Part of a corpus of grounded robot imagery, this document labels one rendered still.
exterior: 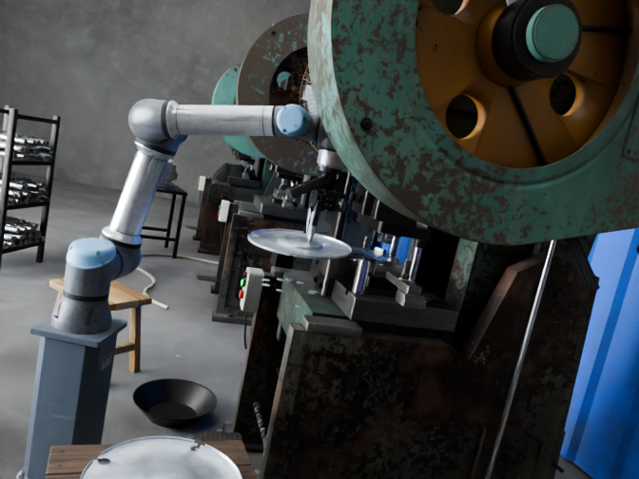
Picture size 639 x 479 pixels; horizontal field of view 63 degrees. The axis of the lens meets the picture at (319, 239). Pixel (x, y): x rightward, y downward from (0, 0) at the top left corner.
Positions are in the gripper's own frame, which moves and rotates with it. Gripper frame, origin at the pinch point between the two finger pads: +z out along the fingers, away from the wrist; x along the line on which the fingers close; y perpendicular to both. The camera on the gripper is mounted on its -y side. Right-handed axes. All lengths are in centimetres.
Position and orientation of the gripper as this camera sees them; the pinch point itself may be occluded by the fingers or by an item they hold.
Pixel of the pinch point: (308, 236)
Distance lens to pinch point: 145.9
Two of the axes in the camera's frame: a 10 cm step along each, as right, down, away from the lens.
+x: -2.5, -1.9, 9.5
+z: -2.0, 9.7, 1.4
